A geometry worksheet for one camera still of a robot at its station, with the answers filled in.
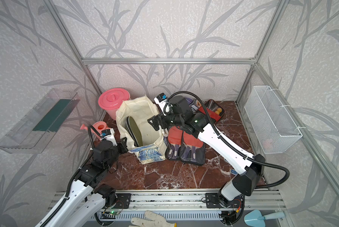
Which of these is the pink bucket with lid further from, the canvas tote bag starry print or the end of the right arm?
the end of the right arm

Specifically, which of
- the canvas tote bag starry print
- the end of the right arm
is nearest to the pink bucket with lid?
the canvas tote bag starry print

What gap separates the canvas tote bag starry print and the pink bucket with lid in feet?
0.41

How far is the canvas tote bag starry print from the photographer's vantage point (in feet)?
2.46

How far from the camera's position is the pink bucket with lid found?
956 millimetres
